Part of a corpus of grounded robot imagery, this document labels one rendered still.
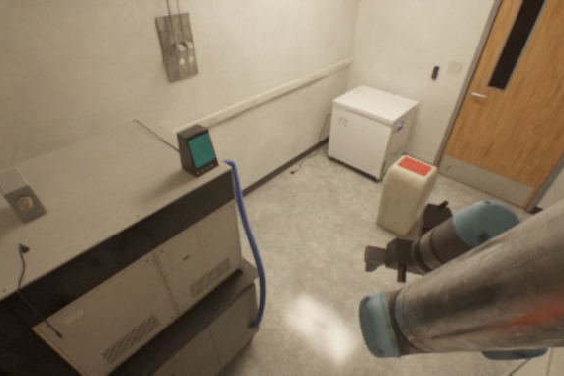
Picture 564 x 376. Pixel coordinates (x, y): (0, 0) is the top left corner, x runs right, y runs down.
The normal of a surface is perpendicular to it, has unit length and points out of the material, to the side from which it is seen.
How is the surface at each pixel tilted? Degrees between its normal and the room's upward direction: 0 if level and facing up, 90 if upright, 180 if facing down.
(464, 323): 99
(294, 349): 0
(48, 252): 0
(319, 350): 0
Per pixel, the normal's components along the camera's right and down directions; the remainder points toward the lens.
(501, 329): -0.72, 0.59
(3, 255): 0.00, -0.77
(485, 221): 0.07, -0.44
